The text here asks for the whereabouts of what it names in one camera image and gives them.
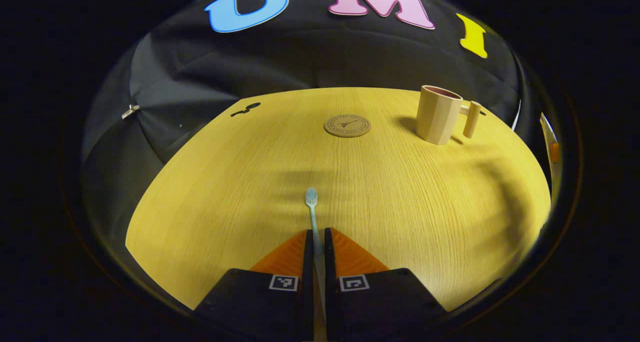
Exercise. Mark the beige cup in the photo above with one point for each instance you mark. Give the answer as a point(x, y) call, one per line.
point(437, 114)

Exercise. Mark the light blue toothbrush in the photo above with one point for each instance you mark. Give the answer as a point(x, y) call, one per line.
point(312, 199)

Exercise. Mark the black backdrop cloth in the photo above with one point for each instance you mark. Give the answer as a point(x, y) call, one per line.
point(310, 57)

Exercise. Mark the silver metal cloth clip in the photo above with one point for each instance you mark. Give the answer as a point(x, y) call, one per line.
point(131, 111)

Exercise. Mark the black keyhole-shaped desktop mark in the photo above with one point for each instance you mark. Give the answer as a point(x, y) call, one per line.
point(247, 108)

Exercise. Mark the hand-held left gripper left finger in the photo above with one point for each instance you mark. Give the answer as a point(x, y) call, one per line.
point(308, 254)

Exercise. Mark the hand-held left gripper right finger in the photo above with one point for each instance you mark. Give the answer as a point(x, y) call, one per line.
point(328, 254)

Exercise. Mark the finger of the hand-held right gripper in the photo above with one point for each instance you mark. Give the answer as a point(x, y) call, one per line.
point(554, 152)

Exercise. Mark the wooden desktop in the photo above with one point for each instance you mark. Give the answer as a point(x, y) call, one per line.
point(240, 202)

